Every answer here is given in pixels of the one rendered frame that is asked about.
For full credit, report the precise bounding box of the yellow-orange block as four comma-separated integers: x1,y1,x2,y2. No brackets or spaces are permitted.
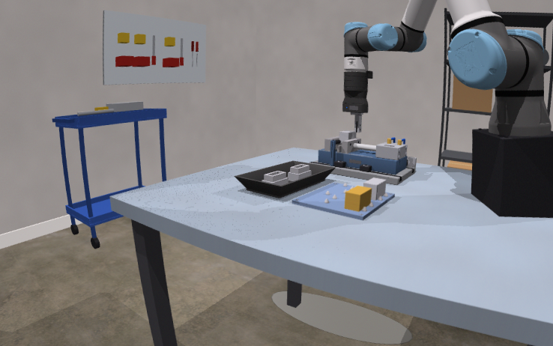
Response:
345,186,372,212

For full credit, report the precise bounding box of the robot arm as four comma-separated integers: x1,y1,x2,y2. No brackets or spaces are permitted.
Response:
344,0,552,136

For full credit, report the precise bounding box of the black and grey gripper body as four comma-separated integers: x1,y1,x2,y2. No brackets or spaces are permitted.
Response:
342,57,373,113

